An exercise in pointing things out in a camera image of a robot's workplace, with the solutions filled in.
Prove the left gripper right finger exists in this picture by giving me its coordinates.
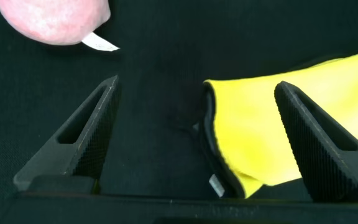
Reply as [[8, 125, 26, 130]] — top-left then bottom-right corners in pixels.
[[273, 80, 358, 203]]

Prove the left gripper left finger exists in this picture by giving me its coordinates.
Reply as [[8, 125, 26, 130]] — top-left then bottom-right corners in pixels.
[[13, 75, 120, 192]]

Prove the yellow microfibre towel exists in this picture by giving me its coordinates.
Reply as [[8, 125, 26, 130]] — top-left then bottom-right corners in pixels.
[[197, 49, 358, 199]]

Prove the pink plush peach toy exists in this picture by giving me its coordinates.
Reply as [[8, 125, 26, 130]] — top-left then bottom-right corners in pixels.
[[0, 0, 121, 52]]

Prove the black fabric table cover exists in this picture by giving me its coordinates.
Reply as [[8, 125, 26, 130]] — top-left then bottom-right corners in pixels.
[[0, 0, 358, 202]]

